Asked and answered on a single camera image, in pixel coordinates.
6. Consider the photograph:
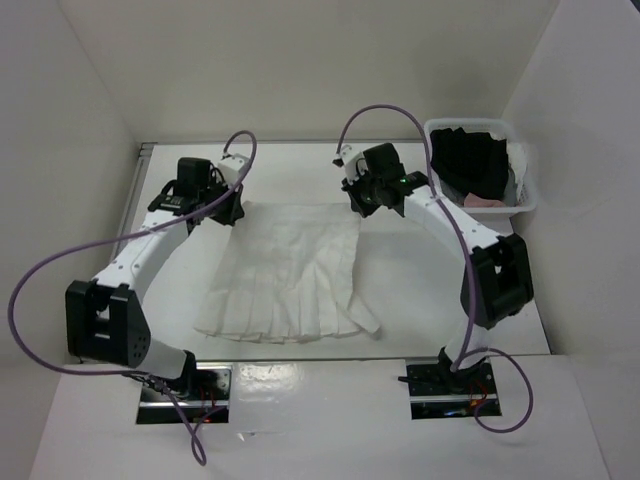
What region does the white pleated skirt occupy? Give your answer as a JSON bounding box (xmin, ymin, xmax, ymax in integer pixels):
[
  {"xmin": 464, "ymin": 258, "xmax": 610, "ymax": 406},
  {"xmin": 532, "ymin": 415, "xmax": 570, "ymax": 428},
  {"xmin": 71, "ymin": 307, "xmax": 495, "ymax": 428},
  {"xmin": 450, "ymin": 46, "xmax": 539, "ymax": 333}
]
[{"xmin": 193, "ymin": 202, "xmax": 382, "ymax": 344}]

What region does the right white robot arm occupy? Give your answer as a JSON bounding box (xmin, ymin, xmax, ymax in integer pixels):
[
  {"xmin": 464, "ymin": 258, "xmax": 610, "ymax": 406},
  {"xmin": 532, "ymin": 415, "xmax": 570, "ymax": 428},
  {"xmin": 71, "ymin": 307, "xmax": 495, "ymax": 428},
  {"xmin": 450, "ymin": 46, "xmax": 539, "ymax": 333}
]
[{"xmin": 333, "ymin": 143, "xmax": 534, "ymax": 393}]

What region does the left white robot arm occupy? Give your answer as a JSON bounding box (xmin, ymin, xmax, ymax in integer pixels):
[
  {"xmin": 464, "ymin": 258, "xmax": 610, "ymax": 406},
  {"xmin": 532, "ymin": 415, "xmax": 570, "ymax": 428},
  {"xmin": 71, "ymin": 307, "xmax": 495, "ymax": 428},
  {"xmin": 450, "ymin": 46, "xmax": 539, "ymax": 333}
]
[{"xmin": 65, "ymin": 153, "xmax": 250, "ymax": 400}]

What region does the pink garment in basket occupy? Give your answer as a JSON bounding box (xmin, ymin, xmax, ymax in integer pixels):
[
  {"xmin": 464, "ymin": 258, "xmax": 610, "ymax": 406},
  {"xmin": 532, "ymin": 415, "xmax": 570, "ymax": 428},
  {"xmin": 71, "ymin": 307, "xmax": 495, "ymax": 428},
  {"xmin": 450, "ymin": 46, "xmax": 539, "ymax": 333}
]
[{"xmin": 451, "ymin": 194, "xmax": 507, "ymax": 209}]

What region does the black skirt in basket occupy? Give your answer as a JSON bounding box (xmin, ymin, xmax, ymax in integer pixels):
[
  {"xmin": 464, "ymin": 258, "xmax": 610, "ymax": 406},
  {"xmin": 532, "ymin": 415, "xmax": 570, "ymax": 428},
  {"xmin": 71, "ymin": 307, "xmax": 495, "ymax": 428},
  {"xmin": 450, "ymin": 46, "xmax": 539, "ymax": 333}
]
[{"xmin": 430, "ymin": 127, "xmax": 509, "ymax": 200}]

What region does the white plastic laundry basket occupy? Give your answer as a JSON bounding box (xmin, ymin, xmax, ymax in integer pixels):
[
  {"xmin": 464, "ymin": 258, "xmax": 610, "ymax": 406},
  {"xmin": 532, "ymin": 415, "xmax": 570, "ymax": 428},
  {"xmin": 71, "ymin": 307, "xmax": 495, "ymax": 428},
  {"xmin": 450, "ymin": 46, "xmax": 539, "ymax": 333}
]
[{"xmin": 424, "ymin": 117, "xmax": 538, "ymax": 219}]

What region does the white garment in basket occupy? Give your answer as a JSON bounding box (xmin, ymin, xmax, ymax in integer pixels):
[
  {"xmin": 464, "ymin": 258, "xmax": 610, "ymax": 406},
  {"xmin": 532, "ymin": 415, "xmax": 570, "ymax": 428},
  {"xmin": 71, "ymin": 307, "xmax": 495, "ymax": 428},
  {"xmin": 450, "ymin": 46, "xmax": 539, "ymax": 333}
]
[{"xmin": 490, "ymin": 133, "xmax": 528, "ymax": 187}]

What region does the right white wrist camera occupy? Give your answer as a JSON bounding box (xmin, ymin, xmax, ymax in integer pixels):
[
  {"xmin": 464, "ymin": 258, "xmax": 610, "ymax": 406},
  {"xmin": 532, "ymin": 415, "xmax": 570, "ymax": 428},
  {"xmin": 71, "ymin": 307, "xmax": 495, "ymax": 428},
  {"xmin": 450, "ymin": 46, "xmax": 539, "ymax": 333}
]
[{"xmin": 332, "ymin": 145, "xmax": 368, "ymax": 184}]

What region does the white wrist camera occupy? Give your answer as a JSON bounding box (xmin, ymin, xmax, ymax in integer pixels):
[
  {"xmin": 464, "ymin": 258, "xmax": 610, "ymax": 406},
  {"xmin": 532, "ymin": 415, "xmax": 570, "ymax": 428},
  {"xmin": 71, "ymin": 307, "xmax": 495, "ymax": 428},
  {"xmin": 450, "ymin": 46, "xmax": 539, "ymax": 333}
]
[
  {"xmin": 332, "ymin": 145, "xmax": 368, "ymax": 184},
  {"xmin": 216, "ymin": 154, "xmax": 249, "ymax": 186}
]

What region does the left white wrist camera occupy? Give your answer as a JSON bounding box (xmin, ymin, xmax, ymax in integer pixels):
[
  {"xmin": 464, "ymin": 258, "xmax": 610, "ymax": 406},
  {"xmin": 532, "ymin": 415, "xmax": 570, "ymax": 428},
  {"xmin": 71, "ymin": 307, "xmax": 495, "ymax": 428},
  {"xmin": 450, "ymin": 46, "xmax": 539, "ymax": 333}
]
[{"xmin": 216, "ymin": 154, "xmax": 249, "ymax": 186}]

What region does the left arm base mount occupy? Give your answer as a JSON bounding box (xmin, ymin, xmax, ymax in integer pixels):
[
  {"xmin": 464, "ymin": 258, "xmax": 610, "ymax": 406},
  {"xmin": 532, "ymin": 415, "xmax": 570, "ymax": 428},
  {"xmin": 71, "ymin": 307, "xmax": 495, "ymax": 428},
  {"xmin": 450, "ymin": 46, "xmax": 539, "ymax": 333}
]
[{"xmin": 124, "ymin": 362, "xmax": 235, "ymax": 425}]

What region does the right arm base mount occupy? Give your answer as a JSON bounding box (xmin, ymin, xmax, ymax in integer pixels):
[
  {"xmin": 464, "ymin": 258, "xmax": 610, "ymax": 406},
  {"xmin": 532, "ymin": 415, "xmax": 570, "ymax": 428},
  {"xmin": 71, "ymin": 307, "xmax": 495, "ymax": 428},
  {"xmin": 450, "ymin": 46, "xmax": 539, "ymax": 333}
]
[{"xmin": 397, "ymin": 360, "xmax": 502, "ymax": 420}]

